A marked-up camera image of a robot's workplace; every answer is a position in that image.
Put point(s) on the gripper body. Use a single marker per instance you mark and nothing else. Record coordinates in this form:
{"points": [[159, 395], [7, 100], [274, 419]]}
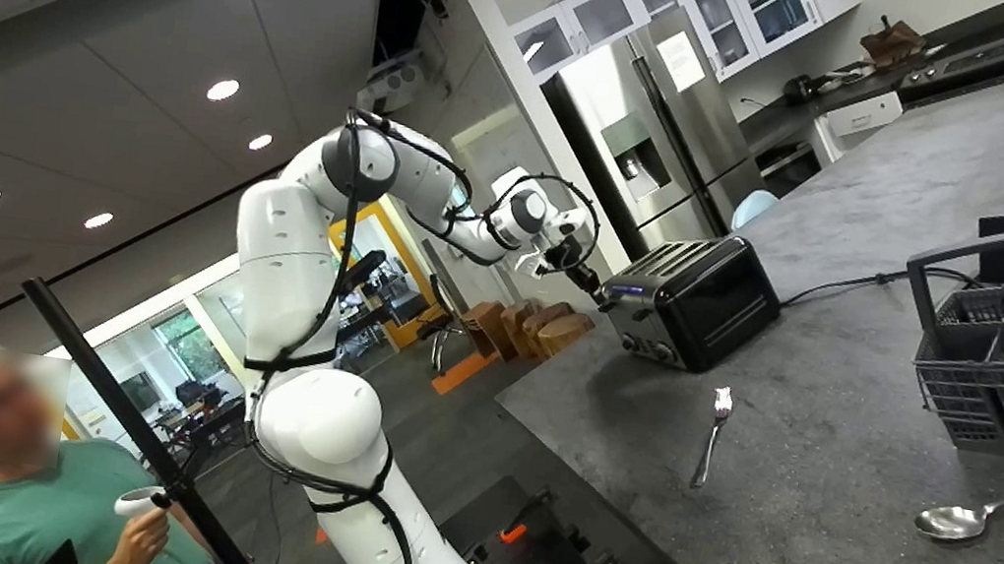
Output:
{"points": [[569, 254]]}

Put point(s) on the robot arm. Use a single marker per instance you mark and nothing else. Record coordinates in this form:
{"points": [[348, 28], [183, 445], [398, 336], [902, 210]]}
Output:
{"points": [[296, 261]]}

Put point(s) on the toaster lever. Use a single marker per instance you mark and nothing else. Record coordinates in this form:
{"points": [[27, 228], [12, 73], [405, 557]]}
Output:
{"points": [[609, 297]]}

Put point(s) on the toaster knob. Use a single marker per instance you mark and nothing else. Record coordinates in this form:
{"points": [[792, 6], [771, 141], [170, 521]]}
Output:
{"points": [[634, 343], [663, 353]]}

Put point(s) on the black and silver toaster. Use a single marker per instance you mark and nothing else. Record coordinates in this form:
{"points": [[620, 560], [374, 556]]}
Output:
{"points": [[708, 303]]}

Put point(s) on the row of wooden stools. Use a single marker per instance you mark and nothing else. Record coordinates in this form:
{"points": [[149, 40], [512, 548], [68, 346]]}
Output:
{"points": [[535, 327]]}

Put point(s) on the office chair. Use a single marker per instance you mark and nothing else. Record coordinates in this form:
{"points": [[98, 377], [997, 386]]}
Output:
{"points": [[444, 323]]}

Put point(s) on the stainless steel refrigerator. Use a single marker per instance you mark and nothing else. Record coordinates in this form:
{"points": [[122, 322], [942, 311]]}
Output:
{"points": [[663, 137]]}

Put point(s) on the orange-framed door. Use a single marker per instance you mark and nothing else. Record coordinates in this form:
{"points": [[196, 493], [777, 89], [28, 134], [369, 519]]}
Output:
{"points": [[393, 281]]}

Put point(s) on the light blue chair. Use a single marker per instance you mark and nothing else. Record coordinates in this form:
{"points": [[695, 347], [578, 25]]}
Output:
{"points": [[755, 208]]}

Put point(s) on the silver fork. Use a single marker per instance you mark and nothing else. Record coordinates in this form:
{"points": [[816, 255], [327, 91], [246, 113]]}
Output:
{"points": [[712, 443]]}

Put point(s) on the black kettle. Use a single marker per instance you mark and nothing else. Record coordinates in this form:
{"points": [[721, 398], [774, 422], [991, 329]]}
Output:
{"points": [[802, 88]]}

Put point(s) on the wooden knife block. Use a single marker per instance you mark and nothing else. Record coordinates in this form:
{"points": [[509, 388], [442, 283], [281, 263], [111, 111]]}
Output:
{"points": [[891, 44]]}

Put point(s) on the window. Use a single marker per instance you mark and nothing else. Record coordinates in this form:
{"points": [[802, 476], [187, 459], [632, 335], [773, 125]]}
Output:
{"points": [[170, 372]]}

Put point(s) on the black stove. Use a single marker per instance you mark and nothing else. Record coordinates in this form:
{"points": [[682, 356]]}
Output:
{"points": [[994, 52]]}

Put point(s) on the hand controller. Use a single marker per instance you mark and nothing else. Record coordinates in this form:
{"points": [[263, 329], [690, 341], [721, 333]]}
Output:
{"points": [[136, 500]]}

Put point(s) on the person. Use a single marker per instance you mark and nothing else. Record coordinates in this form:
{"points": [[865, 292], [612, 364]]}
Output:
{"points": [[28, 520]]}

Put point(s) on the white glass-door wall cabinets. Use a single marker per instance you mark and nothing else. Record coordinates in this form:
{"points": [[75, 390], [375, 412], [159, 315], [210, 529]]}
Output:
{"points": [[701, 13]]}

